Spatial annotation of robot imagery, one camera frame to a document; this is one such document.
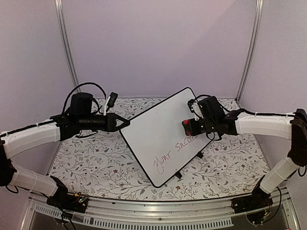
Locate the red black whiteboard eraser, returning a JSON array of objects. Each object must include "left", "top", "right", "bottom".
[{"left": 182, "top": 119, "right": 192, "bottom": 136}]

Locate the white dry-erase whiteboard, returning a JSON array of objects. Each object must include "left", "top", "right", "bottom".
[{"left": 120, "top": 87, "right": 210, "bottom": 188}]

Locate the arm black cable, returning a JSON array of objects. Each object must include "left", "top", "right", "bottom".
[
  {"left": 61, "top": 82, "right": 107, "bottom": 115},
  {"left": 195, "top": 94, "right": 298, "bottom": 118}
]

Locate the floral patterned table mat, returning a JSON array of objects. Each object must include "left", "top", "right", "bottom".
[{"left": 47, "top": 97, "right": 274, "bottom": 201}]

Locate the aluminium front rail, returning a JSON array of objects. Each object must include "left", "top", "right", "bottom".
[{"left": 22, "top": 187, "right": 301, "bottom": 230}]

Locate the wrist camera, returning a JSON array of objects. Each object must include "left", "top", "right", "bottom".
[
  {"left": 101, "top": 92, "right": 118, "bottom": 115},
  {"left": 188, "top": 99, "right": 203, "bottom": 121}
]

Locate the aluminium frame post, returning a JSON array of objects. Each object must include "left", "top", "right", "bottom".
[
  {"left": 54, "top": 0, "right": 79, "bottom": 87},
  {"left": 236, "top": 0, "right": 263, "bottom": 104}
]

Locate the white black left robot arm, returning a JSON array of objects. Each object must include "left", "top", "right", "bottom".
[{"left": 0, "top": 92, "right": 130, "bottom": 208}]

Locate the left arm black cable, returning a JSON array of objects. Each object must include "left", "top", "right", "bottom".
[{"left": 61, "top": 82, "right": 107, "bottom": 115}]

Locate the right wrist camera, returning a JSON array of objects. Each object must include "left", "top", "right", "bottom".
[{"left": 188, "top": 99, "right": 203, "bottom": 121}]

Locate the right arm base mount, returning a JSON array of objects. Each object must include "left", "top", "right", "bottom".
[{"left": 231, "top": 186, "right": 273, "bottom": 214}]

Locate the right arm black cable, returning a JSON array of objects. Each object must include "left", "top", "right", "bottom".
[{"left": 195, "top": 94, "right": 298, "bottom": 118}]

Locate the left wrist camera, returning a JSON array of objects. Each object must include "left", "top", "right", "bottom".
[{"left": 101, "top": 92, "right": 118, "bottom": 115}]

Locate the right aluminium frame post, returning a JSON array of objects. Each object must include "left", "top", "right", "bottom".
[{"left": 236, "top": 0, "right": 263, "bottom": 104}]

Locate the left aluminium frame post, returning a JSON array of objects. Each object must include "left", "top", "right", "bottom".
[{"left": 54, "top": 0, "right": 79, "bottom": 87}]

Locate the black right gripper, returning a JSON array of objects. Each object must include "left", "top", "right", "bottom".
[{"left": 186, "top": 118, "right": 217, "bottom": 136}]

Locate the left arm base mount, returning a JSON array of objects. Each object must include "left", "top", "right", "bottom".
[{"left": 47, "top": 176, "right": 89, "bottom": 213}]

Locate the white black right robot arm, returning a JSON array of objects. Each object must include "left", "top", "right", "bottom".
[{"left": 182, "top": 95, "right": 307, "bottom": 209}]

